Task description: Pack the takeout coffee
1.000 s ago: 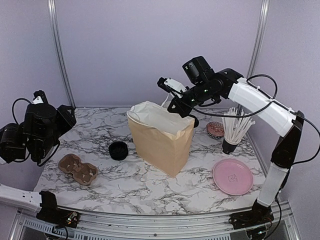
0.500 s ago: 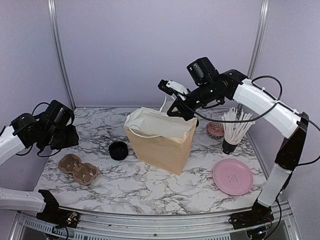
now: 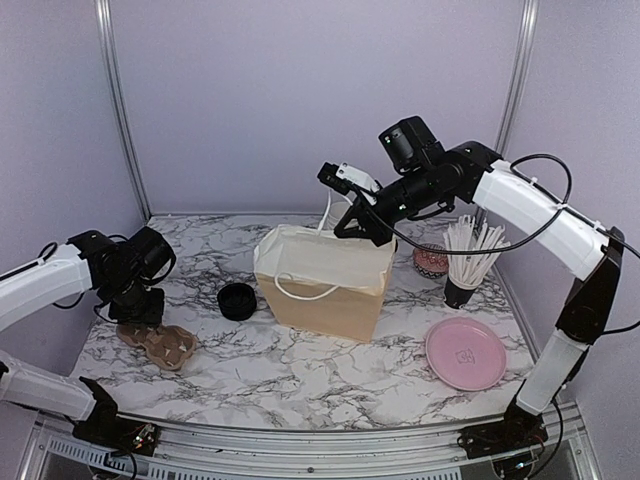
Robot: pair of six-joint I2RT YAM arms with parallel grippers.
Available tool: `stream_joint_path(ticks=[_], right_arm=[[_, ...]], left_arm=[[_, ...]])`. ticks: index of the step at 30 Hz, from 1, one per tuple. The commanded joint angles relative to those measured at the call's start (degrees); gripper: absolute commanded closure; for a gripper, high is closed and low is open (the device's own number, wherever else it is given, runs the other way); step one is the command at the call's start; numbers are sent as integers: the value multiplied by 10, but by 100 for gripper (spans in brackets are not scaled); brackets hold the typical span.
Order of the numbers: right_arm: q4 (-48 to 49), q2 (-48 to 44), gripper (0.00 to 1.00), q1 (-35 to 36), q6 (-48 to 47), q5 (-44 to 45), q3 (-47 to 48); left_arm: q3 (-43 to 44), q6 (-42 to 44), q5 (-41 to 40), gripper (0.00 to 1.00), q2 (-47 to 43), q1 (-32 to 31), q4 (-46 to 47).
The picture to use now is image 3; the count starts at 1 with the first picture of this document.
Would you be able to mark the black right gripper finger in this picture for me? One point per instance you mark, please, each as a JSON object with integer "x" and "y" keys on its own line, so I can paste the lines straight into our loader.
{"x": 359, "y": 210}
{"x": 374, "y": 232}

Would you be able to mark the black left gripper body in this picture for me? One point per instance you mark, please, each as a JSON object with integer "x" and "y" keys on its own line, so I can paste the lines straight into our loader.
{"x": 130, "y": 304}

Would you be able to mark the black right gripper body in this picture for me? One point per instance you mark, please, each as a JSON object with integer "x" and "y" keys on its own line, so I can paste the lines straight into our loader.
{"x": 418, "y": 191}

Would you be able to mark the brown paper takeout bag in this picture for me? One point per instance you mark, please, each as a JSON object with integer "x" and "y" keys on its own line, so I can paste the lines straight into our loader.
{"x": 316, "y": 282}

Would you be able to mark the brown cardboard cup carrier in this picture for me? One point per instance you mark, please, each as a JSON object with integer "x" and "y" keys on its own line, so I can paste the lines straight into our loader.
{"x": 168, "y": 347}

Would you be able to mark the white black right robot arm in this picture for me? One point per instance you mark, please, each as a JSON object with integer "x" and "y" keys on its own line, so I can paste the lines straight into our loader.
{"x": 592, "y": 254}

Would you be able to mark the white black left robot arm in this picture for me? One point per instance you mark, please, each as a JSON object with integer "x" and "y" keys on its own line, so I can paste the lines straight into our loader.
{"x": 62, "y": 271}

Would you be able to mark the stack of white paper cups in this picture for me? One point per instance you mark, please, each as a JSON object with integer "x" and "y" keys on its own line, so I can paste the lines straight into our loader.
{"x": 335, "y": 213}

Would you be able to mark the patterned red blue bowl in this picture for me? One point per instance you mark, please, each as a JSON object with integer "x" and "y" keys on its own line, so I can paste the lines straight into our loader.
{"x": 431, "y": 264}

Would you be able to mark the bundle of white wrapped straws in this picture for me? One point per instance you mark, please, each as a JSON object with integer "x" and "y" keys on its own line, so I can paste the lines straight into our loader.
{"x": 477, "y": 244}

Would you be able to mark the black cup holding straws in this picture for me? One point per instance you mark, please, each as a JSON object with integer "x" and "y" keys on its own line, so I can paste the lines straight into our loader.
{"x": 456, "y": 296}

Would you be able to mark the stack of black cup lids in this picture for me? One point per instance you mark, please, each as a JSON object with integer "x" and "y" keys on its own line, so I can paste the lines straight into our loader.
{"x": 237, "y": 301}

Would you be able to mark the pink plastic plate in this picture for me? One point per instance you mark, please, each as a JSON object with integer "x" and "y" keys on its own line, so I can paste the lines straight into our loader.
{"x": 465, "y": 354}

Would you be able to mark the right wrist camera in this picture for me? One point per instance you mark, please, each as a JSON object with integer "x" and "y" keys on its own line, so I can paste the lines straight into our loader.
{"x": 343, "y": 178}

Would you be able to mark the right aluminium frame post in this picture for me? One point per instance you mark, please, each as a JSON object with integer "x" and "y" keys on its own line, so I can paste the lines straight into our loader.
{"x": 519, "y": 73}

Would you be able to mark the aluminium frame post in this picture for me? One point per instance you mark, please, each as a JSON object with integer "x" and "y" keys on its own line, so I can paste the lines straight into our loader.
{"x": 116, "y": 92}
{"x": 519, "y": 73}

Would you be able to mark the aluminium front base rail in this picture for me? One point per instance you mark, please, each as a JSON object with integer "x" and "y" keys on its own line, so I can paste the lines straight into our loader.
{"x": 192, "y": 451}

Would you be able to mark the left aluminium frame post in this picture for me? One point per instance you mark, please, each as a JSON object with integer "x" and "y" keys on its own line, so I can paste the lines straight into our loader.
{"x": 116, "y": 92}

